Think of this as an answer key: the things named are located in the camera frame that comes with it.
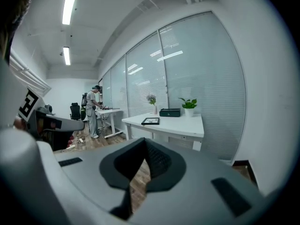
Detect green potted plant white pot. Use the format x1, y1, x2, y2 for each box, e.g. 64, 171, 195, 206
178, 97, 198, 118

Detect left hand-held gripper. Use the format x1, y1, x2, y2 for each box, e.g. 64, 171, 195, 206
17, 88, 85, 140

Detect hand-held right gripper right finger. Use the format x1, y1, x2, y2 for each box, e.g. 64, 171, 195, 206
130, 137, 267, 225

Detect long ceiling light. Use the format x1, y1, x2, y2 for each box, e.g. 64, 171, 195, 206
61, 0, 81, 26
62, 46, 71, 66

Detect white standing desk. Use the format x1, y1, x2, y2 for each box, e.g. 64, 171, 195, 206
95, 108, 124, 139

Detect white vase with purple flowers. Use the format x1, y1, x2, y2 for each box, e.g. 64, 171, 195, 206
146, 94, 158, 115

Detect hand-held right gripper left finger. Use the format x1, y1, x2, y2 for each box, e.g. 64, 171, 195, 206
53, 137, 146, 220

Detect white wall pipes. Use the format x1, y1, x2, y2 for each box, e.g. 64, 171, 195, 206
9, 52, 52, 97

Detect black office chair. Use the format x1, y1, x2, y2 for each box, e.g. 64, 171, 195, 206
69, 102, 82, 121

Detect black picture frame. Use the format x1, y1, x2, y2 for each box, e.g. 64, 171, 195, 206
141, 117, 160, 126

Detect black box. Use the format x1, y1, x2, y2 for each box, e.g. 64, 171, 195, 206
159, 108, 181, 118

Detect glass partition with blinds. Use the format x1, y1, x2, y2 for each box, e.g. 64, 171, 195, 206
101, 11, 247, 161

